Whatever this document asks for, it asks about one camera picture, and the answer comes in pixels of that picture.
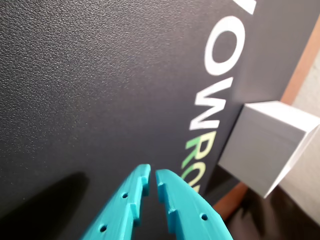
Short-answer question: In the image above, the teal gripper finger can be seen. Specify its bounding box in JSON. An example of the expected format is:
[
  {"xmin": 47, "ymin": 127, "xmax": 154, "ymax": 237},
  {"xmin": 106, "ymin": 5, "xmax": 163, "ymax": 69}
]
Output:
[
  {"xmin": 155, "ymin": 169, "xmax": 233, "ymax": 240},
  {"xmin": 81, "ymin": 163, "xmax": 152, "ymax": 240}
]

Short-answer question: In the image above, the white open cardboard box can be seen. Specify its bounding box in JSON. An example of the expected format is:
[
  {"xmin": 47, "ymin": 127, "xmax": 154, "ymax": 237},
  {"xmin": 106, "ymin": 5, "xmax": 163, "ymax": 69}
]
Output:
[{"xmin": 217, "ymin": 100, "xmax": 320, "ymax": 199}]

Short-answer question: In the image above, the black mat with WOWROBO print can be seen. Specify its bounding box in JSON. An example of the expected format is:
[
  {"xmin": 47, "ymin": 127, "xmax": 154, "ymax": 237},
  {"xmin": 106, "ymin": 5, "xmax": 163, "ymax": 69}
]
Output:
[{"xmin": 0, "ymin": 0, "xmax": 318, "ymax": 240}]

